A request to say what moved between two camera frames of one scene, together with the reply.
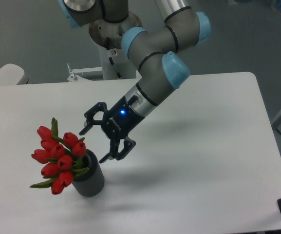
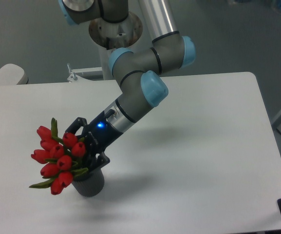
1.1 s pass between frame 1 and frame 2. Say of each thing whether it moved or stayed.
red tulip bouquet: stayed
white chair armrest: stayed
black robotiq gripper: moved
